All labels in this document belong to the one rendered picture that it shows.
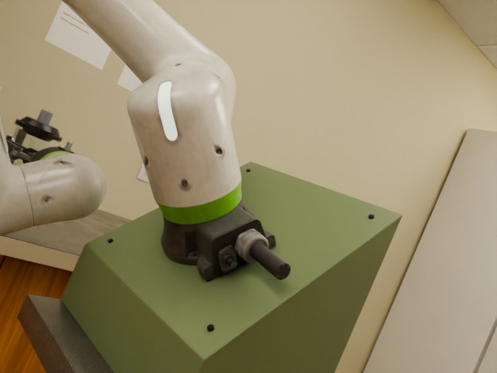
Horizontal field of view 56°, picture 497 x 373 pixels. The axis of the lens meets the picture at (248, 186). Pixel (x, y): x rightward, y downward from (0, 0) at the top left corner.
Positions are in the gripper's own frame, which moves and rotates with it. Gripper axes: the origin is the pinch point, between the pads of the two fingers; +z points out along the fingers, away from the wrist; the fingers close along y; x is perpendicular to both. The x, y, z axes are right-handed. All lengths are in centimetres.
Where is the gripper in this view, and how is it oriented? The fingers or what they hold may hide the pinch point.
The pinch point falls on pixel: (35, 152)
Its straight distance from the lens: 115.7
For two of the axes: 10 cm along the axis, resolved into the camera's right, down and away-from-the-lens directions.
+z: -5.5, -2.2, 8.1
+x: -4.0, 9.1, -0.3
